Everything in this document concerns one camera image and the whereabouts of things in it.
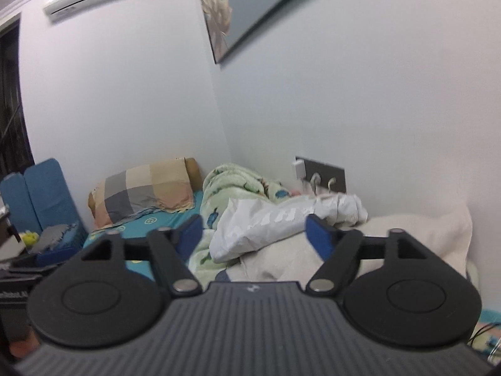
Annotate cream beige blanket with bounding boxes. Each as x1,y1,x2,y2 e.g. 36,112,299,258
227,206,473,287

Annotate blue covered chair right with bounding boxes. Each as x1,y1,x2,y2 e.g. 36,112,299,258
24,158,87,267

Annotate black wall socket panel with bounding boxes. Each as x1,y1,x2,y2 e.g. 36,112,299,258
292,156,346,194

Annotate white plastic bag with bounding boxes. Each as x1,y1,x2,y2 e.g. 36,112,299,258
210,193,369,263

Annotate grey folded cloth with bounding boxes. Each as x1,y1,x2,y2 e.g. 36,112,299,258
29,223,78,255

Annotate plaid checkered pillow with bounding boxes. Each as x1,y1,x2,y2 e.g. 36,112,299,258
87,158,203,229

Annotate blue covered chair left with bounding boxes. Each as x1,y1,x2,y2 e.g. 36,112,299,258
1,172,42,234

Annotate teal smiley bed sheet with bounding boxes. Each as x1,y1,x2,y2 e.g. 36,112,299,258
81,189,205,283

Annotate green patterned fleece blanket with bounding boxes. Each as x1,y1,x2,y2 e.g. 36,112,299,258
188,163,296,287

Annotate yellow green plush toy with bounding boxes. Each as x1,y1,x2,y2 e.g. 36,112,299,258
19,231,40,248

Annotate blue covered chair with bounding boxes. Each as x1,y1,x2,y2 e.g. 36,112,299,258
1,172,42,234
24,158,87,267

